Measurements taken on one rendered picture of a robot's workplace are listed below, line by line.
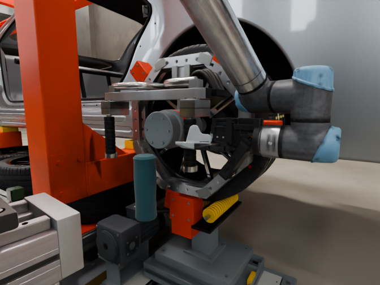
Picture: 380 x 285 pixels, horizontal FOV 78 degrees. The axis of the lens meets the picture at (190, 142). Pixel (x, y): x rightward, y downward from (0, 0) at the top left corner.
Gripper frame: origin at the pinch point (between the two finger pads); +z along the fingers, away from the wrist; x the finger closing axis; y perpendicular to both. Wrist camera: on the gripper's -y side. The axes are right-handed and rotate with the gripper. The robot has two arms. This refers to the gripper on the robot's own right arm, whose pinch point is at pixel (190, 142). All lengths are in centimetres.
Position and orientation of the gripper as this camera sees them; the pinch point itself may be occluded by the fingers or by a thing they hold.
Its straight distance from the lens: 65.6
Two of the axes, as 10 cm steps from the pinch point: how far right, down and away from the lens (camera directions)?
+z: -8.4, -0.8, 5.3
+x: -5.4, 1.2, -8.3
